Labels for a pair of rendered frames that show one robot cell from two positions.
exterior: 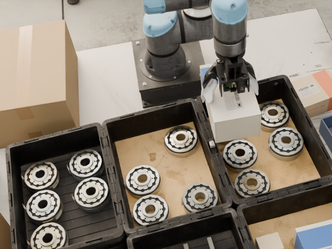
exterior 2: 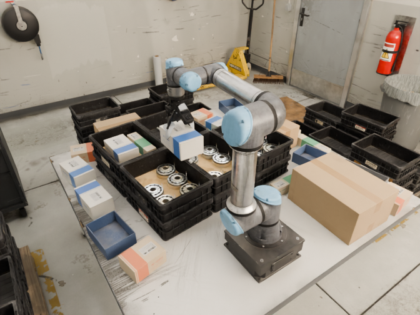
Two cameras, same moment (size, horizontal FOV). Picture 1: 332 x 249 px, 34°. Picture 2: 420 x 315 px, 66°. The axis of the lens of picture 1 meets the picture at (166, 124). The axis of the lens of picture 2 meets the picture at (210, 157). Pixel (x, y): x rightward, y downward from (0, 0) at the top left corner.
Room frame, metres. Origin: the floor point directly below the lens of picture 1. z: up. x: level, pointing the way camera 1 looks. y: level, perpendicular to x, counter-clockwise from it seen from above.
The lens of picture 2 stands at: (2.09, -0.80, 1.88)
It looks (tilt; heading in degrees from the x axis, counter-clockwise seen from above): 34 degrees down; 146
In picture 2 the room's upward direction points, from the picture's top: straight up
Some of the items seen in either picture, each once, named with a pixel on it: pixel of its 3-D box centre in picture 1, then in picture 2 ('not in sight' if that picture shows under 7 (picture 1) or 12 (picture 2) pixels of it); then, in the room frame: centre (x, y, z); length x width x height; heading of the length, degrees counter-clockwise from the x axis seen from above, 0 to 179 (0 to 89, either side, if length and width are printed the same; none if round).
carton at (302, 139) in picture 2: not in sight; (312, 146); (0.93, 0.80, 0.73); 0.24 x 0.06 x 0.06; 2
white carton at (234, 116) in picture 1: (229, 99); (181, 139); (0.91, -0.18, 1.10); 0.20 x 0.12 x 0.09; 0
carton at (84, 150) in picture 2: not in sight; (84, 152); (0.18, -0.49, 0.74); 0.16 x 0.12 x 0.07; 78
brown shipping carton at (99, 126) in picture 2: not in sight; (122, 134); (0.16, -0.23, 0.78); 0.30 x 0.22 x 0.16; 89
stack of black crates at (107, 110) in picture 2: not in sight; (99, 127); (-0.82, -0.15, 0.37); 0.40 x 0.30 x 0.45; 90
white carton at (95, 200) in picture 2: not in sight; (94, 199); (0.67, -0.58, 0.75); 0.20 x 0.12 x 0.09; 8
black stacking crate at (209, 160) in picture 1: (165, 172); (212, 161); (0.87, 0.03, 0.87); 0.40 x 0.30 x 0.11; 6
